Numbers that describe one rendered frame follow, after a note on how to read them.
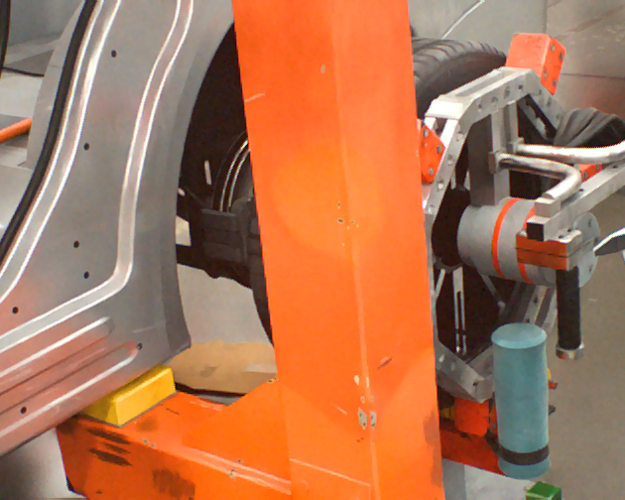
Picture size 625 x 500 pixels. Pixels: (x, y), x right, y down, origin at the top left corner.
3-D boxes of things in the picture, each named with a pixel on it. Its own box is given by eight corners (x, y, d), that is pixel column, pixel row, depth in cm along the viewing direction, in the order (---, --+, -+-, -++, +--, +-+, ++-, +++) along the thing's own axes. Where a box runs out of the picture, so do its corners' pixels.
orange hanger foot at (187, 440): (133, 448, 236) (103, 274, 224) (367, 530, 205) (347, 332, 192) (64, 492, 224) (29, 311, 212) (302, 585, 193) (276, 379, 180)
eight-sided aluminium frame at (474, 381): (555, 313, 258) (545, 44, 238) (585, 319, 254) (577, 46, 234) (400, 437, 219) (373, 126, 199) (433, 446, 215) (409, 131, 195)
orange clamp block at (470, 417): (453, 382, 233) (451, 429, 235) (492, 391, 228) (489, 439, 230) (474, 372, 238) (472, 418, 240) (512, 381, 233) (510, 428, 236)
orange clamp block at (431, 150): (408, 141, 209) (382, 113, 203) (449, 146, 205) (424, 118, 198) (393, 180, 208) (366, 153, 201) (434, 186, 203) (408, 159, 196)
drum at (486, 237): (497, 255, 236) (493, 182, 231) (605, 274, 223) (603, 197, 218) (455, 283, 226) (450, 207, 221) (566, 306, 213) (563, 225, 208)
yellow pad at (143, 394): (122, 376, 228) (117, 350, 226) (179, 393, 220) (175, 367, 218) (63, 410, 218) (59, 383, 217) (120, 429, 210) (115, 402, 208)
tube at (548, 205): (498, 169, 219) (495, 108, 215) (603, 183, 208) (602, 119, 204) (441, 202, 207) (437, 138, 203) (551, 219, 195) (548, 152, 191)
